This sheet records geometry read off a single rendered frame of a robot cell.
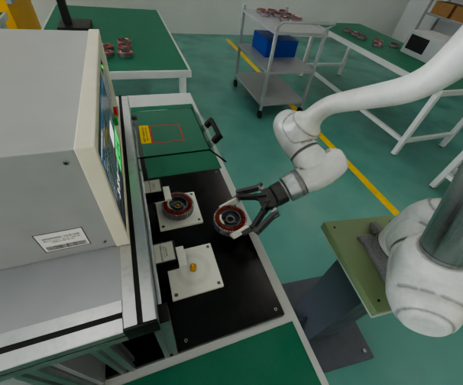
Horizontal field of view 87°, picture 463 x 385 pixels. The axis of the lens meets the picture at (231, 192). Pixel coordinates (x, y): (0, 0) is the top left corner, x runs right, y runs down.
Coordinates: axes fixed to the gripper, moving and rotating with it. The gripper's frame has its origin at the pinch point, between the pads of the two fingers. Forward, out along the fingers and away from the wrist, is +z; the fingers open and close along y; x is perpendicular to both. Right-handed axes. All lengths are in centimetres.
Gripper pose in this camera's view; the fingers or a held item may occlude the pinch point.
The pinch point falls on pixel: (231, 219)
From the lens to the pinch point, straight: 82.7
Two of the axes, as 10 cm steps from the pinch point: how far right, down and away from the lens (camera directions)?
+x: -3.7, -5.1, -7.8
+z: -8.7, 4.8, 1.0
